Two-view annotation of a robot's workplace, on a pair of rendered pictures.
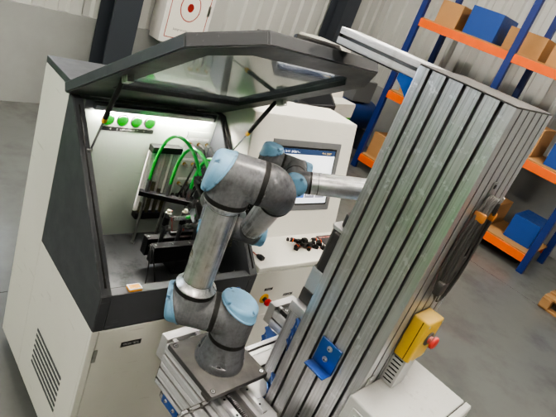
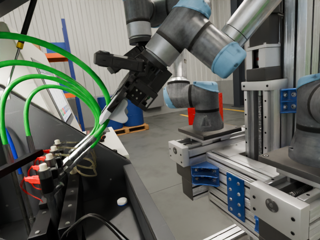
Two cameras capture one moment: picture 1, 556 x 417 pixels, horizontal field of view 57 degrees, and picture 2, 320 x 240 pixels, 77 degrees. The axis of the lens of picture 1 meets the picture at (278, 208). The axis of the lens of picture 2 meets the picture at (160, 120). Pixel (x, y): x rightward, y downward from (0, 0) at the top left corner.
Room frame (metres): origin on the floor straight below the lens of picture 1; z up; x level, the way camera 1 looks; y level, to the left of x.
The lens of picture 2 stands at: (1.36, 0.66, 1.29)
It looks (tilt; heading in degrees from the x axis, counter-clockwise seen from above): 11 degrees down; 299
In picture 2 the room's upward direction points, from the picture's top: 6 degrees counter-clockwise
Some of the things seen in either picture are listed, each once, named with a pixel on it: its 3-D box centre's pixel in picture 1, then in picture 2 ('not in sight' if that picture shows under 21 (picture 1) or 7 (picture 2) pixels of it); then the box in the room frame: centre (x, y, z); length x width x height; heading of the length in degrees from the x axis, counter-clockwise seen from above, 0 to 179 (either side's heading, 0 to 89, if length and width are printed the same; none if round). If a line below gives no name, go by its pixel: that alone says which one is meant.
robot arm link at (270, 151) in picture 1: (270, 159); (136, 5); (1.72, 0.09, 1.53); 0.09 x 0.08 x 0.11; 97
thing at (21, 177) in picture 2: not in sight; (26, 198); (2.13, 0.33, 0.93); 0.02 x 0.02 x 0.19; 48
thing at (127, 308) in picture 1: (180, 297); (149, 225); (1.68, 0.23, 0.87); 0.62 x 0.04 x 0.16; 138
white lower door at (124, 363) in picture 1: (155, 378); not in sight; (1.67, 0.22, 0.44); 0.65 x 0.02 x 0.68; 138
